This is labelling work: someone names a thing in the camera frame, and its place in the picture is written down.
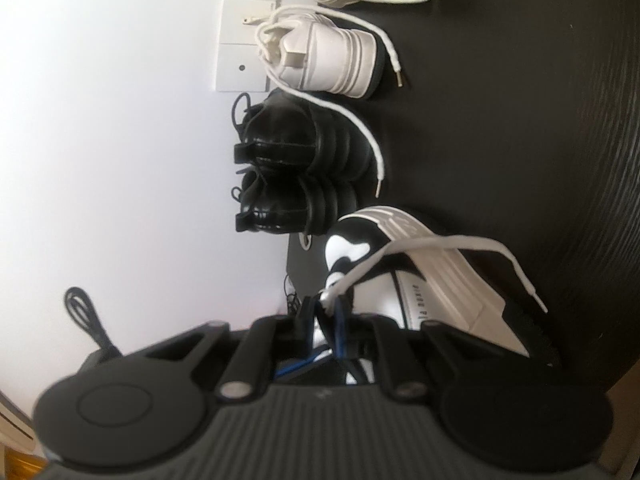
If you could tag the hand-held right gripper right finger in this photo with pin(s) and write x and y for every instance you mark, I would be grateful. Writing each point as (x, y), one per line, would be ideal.
(342, 331)

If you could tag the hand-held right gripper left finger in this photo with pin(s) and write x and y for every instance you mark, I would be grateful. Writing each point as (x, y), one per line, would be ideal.
(315, 322)

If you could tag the chunky black white sneaker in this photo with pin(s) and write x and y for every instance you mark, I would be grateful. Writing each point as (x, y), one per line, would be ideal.
(430, 290)

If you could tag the white shoelace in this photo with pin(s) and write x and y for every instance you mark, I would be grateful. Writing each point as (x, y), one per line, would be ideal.
(450, 245)

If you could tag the black leather shoe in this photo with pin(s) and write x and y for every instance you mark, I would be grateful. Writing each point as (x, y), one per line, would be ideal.
(295, 205)
(300, 130)

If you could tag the white wall socket panel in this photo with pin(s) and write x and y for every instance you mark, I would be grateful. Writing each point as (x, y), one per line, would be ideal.
(240, 65)

